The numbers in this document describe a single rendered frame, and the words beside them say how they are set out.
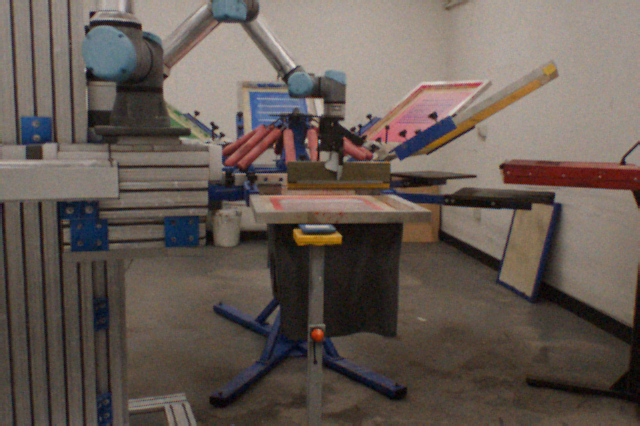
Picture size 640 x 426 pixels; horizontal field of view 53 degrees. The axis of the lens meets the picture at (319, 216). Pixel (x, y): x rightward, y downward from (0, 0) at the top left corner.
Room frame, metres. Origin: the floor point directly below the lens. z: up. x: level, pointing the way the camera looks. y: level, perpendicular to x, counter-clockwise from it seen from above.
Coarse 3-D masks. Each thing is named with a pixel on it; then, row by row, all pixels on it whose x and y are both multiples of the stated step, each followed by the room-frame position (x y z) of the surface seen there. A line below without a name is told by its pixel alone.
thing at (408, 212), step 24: (288, 192) 2.79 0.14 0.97; (312, 192) 2.80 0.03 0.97; (336, 192) 2.82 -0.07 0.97; (264, 216) 2.02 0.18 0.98; (288, 216) 2.03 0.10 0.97; (312, 216) 2.05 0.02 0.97; (336, 216) 2.06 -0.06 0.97; (360, 216) 2.07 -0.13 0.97; (384, 216) 2.08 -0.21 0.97; (408, 216) 2.09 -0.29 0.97
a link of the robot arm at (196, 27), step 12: (204, 12) 2.19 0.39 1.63; (180, 24) 2.22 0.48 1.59; (192, 24) 2.19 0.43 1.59; (204, 24) 2.19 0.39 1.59; (216, 24) 2.21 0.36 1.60; (168, 36) 2.22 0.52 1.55; (180, 36) 2.20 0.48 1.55; (192, 36) 2.20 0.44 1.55; (204, 36) 2.22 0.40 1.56; (168, 48) 2.20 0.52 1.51; (180, 48) 2.20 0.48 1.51; (192, 48) 2.23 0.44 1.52; (168, 60) 2.21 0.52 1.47; (168, 72) 2.23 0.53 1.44
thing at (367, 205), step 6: (318, 198) 2.69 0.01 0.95; (324, 198) 2.70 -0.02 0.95; (330, 198) 2.70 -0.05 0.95; (336, 198) 2.71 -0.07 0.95; (342, 198) 2.71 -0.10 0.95; (348, 198) 2.71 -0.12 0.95; (354, 198) 2.72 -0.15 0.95; (360, 198) 2.72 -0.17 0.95; (330, 204) 2.50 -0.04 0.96; (336, 204) 2.51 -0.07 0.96; (342, 204) 2.51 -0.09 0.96; (348, 204) 2.51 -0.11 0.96; (354, 204) 2.52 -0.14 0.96; (360, 204) 2.52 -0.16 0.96; (366, 204) 2.52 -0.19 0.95; (372, 204) 2.53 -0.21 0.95
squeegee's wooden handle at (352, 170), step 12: (288, 168) 2.15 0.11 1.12; (300, 168) 2.16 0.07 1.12; (312, 168) 2.17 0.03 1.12; (324, 168) 2.17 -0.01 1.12; (348, 168) 2.18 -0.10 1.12; (360, 168) 2.19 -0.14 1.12; (372, 168) 2.20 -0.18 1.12; (384, 168) 2.20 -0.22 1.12; (288, 180) 2.15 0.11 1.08; (372, 180) 2.20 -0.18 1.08; (384, 180) 2.20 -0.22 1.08
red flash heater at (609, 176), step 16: (512, 160) 3.14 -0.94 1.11; (528, 160) 3.17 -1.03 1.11; (544, 160) 3.17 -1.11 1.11; (512, 176) 2.87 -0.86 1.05; (528, 176) 2.84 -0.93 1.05; (544, 176) 2.81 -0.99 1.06; (560, 176) 2.79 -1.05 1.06; (576, 176) 2.76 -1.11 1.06; (592, 176) 2.74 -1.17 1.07; (608, 176) 2.72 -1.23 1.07; (624, 176) 2.70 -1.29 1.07
